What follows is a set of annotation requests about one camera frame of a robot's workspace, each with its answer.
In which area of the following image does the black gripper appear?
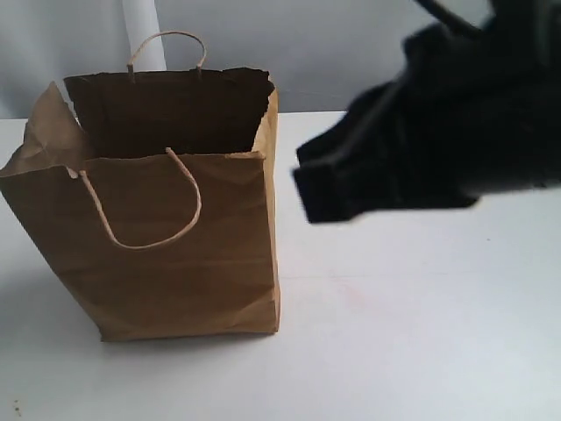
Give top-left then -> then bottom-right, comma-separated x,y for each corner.
296,1 -> 560,199

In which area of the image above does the brown paper bag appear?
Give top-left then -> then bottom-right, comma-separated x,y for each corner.
0,31 -> 281,343

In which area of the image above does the white backdrop curtain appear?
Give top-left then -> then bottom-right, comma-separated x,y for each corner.
0,0 -> 561,120

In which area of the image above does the black cable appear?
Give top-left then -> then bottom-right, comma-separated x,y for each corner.
411,0 -> 486,34

